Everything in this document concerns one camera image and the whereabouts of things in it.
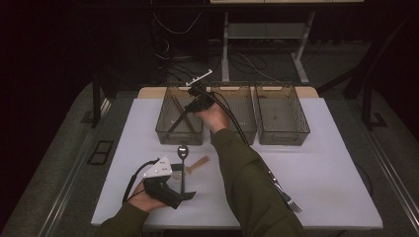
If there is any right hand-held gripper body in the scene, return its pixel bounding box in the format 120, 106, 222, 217
185, 68, 215, 113

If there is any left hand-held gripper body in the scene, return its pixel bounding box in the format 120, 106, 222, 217
142, 155, 183, 210

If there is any black chopstick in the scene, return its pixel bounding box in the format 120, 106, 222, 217
173, 95, 197, 133
171, 94, 195, 132

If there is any metal spoon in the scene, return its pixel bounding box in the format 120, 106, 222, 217
177, 143, 190, 198

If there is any wooden spoon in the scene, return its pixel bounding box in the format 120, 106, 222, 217
172, 155, 210, 181

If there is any smoky transparent plastic bin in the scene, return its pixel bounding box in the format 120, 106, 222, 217
254, 84, 311, 147
155, 85, 208, 146
209, 85, 258, 146

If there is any wooden-handled fork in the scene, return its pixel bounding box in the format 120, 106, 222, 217
266, 169, 303, 213

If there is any person's left hand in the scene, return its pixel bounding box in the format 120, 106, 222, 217
127, 180, 167, 213

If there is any person's right hand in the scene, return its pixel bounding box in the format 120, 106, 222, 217
193, 102, 232, 134

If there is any black metal stand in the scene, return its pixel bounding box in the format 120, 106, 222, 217
360, 75, 389, 131

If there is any bundle of floor cables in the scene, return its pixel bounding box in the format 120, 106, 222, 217
164, 48, 281, 83

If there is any white metal desk frame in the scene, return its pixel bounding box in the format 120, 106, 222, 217
220, 11, 316, 86

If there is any white hanging cable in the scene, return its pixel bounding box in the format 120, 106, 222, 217
152, 11, 203, 36

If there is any metal floor rail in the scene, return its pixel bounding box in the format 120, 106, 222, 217
39, 98, 112, 237
362, 124, 419, 225

